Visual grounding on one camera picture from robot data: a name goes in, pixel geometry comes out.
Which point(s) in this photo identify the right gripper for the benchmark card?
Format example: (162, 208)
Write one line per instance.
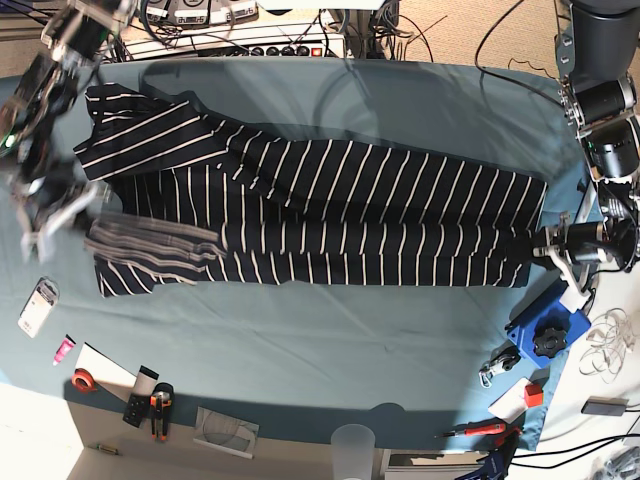
(48, 203)

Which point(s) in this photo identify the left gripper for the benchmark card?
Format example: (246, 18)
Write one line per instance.
(572, 248)

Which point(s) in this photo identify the navy white striped t-shirt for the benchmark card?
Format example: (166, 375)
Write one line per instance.
(205, 198)

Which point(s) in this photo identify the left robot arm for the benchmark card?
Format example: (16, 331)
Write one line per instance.
(599, 99)

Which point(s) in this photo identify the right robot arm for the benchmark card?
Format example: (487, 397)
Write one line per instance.
(76, 38)

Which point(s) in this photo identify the white black marker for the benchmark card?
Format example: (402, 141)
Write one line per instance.
(588, 200)

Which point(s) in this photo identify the blue box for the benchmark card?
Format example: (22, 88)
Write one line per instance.
(543, 312)

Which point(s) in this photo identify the black star knob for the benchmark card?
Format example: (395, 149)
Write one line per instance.
(550, 342)

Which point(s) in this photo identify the plastic blister pack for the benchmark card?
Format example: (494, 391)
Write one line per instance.
(43, 298)

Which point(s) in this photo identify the metal carabiner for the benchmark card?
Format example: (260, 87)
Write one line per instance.
(501, 363)

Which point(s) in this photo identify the red cube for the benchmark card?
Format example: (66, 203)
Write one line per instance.
(533, 395)

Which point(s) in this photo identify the pink tube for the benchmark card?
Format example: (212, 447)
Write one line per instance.
(65, 347)

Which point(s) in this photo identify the white card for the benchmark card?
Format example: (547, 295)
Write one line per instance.
(512, 404)

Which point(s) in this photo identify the grey adapter box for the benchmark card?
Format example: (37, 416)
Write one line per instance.
(604, 407)

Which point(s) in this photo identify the white paper sheet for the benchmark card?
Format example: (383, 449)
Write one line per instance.
(102, 369)

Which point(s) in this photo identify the orange tape roll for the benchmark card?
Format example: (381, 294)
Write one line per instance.
(83, 381)

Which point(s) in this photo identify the red screwdriver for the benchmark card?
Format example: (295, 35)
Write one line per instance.
(483, 430)

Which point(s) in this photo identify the teal table cloth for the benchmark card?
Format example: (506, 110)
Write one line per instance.
(301, 360)

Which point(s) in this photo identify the orange black pliers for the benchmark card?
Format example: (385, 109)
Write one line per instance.
(161, 404)

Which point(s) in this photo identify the black remote control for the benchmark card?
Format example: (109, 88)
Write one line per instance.
(138, 403)

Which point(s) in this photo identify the blue clamp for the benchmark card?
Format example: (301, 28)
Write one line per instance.
(495, 465)

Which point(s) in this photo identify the power strip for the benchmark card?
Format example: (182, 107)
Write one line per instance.
(299, 50)

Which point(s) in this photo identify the frosted plastic cup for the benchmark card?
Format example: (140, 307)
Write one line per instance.
(353, 448)

